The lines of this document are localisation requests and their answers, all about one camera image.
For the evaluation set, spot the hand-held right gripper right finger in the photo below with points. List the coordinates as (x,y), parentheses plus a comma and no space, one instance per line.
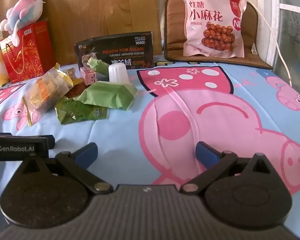
(207,154)

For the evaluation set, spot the small yellow snack packet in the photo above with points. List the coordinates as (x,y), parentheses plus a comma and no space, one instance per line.
(72,73)

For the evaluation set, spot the dark green snack packet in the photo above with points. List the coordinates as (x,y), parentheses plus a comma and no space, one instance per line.
(82,113)

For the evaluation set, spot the clear packet of yellow snacks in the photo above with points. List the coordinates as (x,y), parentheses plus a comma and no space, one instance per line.
(45,90)

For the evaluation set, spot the small pink candy packet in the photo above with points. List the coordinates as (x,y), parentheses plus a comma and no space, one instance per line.
(88,76)

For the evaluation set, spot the small green snack packet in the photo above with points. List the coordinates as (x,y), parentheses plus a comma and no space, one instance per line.
(101,67)

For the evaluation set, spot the white jelly cup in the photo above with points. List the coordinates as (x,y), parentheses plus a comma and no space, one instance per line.
(118,73)

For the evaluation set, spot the wooden chair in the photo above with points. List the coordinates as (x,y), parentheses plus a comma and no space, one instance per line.
(172,30)

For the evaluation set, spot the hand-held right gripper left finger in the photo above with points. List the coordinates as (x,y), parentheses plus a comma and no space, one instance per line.
(86,153)

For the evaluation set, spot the printed blanket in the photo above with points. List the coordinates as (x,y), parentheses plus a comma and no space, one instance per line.
(130,135)

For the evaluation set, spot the red cushion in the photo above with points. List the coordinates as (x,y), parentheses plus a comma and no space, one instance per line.
(30,55)

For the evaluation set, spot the white window frame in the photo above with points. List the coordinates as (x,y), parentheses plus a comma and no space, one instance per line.
(272,5)

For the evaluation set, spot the pink and blue plush toy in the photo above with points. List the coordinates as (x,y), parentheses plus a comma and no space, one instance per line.
(25,7)

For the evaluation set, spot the black box with sheep print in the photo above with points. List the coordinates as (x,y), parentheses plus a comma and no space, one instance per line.
(120,52)

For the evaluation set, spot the wooden board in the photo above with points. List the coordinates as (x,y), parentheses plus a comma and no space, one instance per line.
(90,10)

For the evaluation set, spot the large pink snack bag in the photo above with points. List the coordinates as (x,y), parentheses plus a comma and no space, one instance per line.
(210,17)

